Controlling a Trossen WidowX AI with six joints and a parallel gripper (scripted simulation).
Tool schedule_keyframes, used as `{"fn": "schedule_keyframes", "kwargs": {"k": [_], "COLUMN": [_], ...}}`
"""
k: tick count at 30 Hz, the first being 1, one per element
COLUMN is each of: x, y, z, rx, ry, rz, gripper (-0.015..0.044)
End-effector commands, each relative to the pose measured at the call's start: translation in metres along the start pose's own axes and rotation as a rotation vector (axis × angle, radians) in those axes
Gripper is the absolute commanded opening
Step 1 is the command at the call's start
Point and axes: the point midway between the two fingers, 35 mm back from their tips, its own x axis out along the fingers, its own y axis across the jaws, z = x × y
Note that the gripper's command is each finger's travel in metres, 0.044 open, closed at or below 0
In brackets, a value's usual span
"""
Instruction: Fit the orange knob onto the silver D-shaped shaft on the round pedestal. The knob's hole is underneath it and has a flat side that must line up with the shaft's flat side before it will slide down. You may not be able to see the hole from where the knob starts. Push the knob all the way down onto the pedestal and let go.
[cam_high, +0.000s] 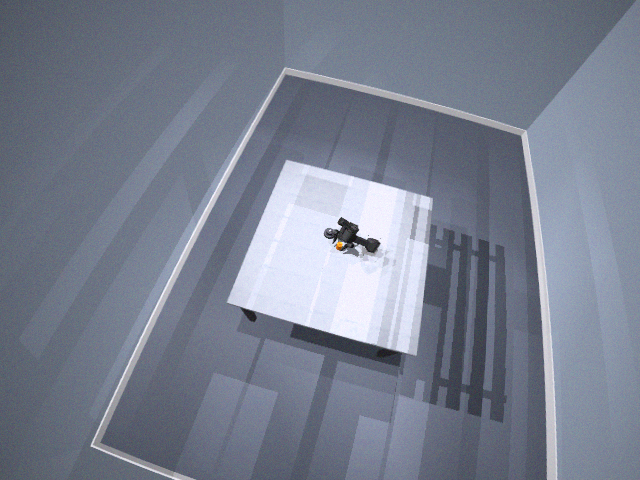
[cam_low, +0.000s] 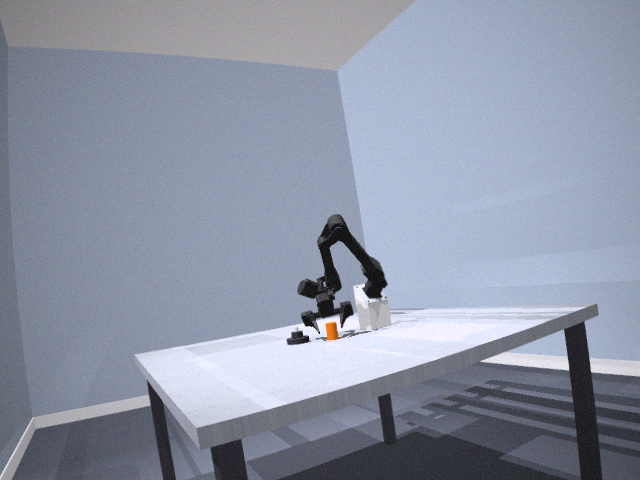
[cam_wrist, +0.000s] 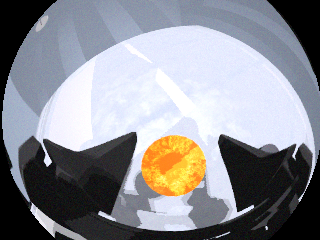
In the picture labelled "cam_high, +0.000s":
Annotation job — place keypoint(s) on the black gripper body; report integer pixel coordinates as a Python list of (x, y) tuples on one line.
[(335, 232)]

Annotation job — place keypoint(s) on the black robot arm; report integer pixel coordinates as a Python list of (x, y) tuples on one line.
[(348, 235)]

